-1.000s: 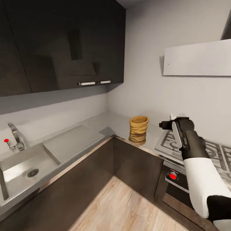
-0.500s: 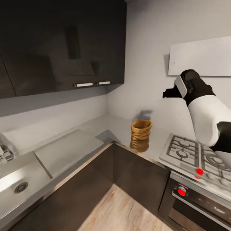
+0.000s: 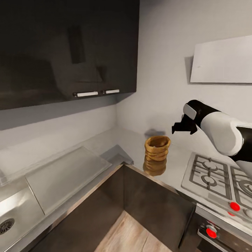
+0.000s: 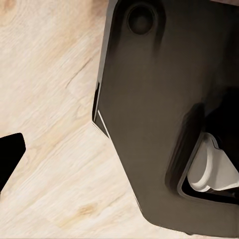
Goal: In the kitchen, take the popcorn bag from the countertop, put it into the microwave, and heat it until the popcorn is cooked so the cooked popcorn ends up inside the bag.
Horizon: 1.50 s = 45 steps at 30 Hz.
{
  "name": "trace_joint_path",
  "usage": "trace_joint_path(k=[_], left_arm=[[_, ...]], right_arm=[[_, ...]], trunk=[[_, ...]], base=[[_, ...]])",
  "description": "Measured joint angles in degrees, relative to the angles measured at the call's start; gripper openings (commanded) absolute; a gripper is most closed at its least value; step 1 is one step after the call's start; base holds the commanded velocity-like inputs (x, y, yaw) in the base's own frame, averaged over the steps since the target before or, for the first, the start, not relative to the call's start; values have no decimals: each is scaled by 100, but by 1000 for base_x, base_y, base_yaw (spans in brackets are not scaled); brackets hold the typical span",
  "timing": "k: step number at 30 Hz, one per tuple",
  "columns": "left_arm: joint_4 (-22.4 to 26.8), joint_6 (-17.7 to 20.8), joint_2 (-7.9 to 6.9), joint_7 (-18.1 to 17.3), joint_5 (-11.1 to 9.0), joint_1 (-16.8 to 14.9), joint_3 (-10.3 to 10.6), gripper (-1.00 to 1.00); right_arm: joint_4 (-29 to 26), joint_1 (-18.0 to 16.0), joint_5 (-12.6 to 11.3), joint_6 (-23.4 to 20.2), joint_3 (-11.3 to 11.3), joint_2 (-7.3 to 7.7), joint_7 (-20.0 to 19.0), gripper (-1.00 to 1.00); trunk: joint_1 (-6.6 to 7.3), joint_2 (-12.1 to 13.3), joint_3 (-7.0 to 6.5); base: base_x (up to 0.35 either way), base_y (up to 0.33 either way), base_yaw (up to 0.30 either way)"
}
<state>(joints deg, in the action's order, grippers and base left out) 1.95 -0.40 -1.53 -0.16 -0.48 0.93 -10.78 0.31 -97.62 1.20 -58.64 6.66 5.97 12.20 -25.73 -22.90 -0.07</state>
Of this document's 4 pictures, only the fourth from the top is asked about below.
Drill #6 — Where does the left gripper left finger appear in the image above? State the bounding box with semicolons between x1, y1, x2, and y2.
0;132;26;192

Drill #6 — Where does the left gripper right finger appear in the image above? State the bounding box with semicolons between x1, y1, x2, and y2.
223;132;239;172

